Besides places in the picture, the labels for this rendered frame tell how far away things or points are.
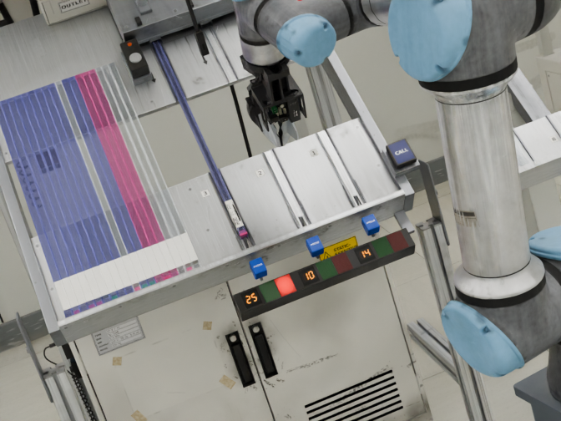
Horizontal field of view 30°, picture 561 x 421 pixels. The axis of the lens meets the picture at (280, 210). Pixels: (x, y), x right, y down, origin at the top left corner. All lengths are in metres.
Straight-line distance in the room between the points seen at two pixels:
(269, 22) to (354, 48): 2.39
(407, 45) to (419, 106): 2.85
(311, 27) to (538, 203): 0.79
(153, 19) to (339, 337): 0.79
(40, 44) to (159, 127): 1.62
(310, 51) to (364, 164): 0.50
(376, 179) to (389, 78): 2.05
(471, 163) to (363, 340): 1.14
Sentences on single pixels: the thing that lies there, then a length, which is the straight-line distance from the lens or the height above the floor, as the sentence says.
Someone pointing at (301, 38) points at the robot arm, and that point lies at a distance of 1.51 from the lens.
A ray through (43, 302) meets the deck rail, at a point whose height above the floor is 0.76.
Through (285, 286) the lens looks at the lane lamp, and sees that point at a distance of 1.86.
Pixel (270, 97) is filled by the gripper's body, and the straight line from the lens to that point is 1.69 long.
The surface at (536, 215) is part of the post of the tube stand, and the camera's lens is 2.14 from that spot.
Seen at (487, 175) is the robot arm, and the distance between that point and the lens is 1.26.
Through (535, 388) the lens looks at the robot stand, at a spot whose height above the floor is 0.55.
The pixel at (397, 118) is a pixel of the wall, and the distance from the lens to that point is 4.03.
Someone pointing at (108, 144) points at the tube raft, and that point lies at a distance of 2.03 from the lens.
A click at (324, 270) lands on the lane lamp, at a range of 1.87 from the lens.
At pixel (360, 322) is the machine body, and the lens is 2.33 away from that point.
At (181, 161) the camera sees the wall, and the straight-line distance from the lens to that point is 3.84.
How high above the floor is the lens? 1.36
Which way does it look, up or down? 18 degrees down
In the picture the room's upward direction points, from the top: 18 degrees counter-clockwise
